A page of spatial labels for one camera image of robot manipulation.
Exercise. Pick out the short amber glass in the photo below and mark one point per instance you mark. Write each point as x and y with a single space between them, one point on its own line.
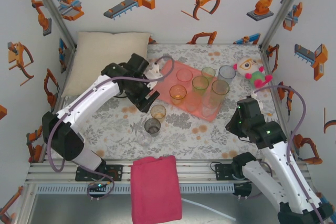
158 113

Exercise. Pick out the dark smoky glass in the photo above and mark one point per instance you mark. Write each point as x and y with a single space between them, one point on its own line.
152 128

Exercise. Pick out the orange glass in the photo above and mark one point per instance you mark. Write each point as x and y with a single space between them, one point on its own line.
178 95

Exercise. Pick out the tall clear glass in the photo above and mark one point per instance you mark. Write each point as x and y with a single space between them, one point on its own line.
208 111

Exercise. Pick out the short clear glass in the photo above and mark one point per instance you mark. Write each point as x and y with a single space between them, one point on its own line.
144 140

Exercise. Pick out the tall amber glass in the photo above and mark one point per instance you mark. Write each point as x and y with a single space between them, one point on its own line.
220 93

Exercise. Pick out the pink glass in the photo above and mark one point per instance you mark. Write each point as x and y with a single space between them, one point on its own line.
183 75

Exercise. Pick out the pale peach glass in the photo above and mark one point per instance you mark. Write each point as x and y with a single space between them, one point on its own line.
192 103

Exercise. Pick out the yellow-green faceted glass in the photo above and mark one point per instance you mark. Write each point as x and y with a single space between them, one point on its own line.
200 86

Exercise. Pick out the bright green glass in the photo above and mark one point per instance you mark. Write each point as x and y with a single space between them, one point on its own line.
208 73

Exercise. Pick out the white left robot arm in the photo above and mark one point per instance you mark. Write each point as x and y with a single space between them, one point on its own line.
86 98

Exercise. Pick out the pink plastic tray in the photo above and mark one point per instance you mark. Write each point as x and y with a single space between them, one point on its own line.
164 87

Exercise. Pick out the plush toy with glasses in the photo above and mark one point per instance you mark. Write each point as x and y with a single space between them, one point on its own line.
249 68

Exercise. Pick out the floral print tablecloth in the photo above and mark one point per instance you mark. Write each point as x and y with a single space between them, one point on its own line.
210 134

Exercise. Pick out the tall grey-blue glass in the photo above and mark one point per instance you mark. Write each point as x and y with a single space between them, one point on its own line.
227 77

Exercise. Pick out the cream woven pillow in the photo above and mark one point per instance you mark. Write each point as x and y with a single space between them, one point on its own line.
99 48

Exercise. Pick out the white plastic tube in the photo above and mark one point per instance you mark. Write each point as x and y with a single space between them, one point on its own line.
210 209

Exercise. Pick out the folded magenta towel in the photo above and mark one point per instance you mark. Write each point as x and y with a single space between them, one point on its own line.
155 190

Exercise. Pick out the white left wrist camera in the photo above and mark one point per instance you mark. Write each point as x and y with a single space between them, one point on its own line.
154 73

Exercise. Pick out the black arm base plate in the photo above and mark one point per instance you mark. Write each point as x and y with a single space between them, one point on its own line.
223 172
118 172

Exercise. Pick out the aluminium front rail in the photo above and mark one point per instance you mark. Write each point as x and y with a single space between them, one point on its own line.
194 174

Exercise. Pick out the aluminium frame post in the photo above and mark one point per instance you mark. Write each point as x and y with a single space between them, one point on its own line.
284 11
53 11

